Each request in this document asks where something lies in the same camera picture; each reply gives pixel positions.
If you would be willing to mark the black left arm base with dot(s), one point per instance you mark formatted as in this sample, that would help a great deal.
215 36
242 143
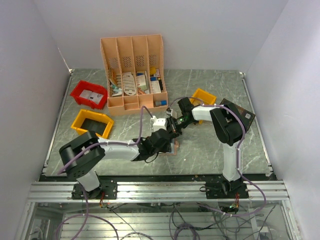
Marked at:
107 190

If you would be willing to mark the peach plastic desk organizer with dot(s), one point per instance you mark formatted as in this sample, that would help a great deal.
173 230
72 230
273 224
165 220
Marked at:
140 54

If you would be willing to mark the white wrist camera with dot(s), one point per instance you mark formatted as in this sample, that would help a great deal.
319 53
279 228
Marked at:
158 123
171 112

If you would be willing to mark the yellow bin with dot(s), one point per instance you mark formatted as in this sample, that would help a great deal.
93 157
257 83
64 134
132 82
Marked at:
198 100
87 120

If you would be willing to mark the pink leather card holder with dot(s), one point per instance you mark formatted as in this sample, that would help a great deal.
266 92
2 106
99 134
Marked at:
172 150

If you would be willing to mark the white oval perforated board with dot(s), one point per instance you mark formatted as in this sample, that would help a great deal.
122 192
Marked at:
129 85

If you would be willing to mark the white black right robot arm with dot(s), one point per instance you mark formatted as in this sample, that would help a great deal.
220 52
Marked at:
228 125

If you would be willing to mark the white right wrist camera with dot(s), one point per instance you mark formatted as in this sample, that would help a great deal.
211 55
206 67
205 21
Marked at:
171 112

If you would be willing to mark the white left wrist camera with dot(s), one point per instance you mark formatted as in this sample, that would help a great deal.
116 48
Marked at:
158 123

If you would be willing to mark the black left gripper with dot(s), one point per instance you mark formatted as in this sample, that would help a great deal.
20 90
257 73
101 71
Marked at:
166 148

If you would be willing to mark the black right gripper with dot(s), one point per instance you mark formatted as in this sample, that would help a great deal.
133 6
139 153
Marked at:
174 131

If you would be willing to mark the white box in organizer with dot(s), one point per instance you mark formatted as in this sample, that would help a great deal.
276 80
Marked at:
141 82

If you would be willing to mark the blue grey cylinder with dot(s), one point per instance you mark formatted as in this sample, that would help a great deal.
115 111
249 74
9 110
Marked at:
160 103

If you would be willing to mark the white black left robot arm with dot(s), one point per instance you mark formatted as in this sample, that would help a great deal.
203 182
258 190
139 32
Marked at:
82 154

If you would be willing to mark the red plastic bin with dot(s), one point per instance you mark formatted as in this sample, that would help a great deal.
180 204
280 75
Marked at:
92 87

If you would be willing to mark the cards in red bin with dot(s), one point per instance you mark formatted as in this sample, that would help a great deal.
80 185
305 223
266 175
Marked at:
91 96

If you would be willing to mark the black book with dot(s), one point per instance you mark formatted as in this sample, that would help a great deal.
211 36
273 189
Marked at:
247 116

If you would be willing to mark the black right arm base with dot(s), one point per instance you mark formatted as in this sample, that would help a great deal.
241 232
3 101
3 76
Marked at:
225 190

